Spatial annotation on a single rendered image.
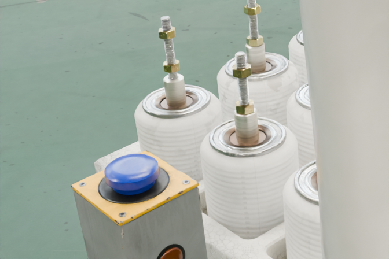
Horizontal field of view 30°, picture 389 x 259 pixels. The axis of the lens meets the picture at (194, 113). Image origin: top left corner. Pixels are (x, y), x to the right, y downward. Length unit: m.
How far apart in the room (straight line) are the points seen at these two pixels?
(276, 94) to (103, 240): 0.35
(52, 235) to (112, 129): 0.31
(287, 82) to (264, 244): 0.22
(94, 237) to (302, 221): 0.17
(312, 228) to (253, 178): 0.09
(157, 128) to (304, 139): 0.15
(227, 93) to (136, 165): 0.32
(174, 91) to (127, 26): 1.02
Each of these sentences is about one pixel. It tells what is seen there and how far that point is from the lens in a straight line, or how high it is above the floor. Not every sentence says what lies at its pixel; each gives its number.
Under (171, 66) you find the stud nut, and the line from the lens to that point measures 0.77.
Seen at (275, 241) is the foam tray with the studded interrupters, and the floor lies 0.18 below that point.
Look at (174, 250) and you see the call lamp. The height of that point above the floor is 0.27.
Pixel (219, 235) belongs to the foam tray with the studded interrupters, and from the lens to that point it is 0.70.
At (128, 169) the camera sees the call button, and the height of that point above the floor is 0.33.
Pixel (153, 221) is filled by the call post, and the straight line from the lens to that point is 0.52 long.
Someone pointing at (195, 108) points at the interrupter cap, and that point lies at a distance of 0.77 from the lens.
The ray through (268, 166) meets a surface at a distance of 0.68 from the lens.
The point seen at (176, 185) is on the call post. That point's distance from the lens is 0.53.
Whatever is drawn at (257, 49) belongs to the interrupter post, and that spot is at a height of 0.28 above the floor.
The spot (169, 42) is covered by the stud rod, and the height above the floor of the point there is 0.32.
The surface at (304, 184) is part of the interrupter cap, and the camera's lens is 0.63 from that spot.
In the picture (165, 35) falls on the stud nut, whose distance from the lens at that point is 0.76.
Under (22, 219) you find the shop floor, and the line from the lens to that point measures 1.12.
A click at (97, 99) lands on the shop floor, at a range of 1.43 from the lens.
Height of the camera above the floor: 0.60
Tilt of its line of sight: 27 degrees down
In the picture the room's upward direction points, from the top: 7 degrees counter-clockwise
